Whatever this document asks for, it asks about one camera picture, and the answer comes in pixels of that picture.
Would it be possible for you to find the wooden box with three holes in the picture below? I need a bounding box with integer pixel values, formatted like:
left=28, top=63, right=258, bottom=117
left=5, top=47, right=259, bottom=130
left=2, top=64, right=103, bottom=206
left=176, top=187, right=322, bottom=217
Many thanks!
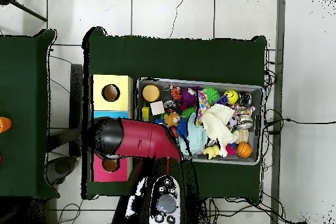
left=91, top=74, right=135, bottom=183

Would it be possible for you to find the clear mesh bin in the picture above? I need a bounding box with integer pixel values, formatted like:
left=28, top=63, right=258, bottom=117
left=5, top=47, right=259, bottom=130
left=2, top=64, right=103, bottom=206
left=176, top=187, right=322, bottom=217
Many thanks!
left=135, top=78, right=265, bottom=166

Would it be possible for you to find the brown plush toy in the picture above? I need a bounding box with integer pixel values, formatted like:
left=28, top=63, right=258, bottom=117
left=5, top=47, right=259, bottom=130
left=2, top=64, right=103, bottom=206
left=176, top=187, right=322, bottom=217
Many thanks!
left=163, top=110, right=182, bottom=128

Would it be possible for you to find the purple spiky ball with eyes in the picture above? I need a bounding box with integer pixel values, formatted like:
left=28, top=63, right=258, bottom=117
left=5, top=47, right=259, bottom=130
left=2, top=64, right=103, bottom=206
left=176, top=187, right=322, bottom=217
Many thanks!
left=179, top=87, right=200, bottom=108

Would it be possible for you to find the polka dot cloth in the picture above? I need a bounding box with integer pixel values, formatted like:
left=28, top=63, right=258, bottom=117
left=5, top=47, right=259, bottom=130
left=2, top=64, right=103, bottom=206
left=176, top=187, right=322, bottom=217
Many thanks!
left=196, top=90, right=211, bottom=124

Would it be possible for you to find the mint green knitted cloth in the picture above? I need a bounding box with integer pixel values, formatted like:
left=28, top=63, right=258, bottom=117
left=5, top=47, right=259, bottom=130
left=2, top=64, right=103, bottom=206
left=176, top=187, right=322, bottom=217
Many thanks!
left=179, top=112, right=209, bottom=156

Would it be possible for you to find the green spiky ball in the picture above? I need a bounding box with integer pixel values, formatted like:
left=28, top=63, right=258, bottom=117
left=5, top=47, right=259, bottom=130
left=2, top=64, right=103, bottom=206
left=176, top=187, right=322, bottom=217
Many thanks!
left=201, top=87, right=221, bottom=104

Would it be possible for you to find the cream knitted cloth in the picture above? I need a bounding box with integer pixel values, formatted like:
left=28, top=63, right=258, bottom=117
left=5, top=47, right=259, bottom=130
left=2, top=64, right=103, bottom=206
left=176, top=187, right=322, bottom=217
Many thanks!
left=201, top=102, right=240, bottom=148

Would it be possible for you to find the yellow smiley ball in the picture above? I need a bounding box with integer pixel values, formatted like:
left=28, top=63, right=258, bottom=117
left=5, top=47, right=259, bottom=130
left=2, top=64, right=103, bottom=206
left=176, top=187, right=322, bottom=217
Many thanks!
left=222, top=89, right=240, bottom=105

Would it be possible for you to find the small orange basketball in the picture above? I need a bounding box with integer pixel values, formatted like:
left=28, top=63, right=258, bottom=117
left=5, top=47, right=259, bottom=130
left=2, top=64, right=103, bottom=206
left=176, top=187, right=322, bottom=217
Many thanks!
left=236, top=142, right=253, bottom=159

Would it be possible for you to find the green cloth side table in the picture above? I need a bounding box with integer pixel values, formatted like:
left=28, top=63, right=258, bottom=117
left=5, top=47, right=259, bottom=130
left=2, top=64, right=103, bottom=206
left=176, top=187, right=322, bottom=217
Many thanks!
left=0, top=29, right=58, bottom=198

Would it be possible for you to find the small orange object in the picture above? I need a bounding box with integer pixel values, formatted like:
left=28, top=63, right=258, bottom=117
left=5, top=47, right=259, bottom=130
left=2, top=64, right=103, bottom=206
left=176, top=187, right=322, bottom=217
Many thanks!
left=0, top=117, right=12, bottom=134

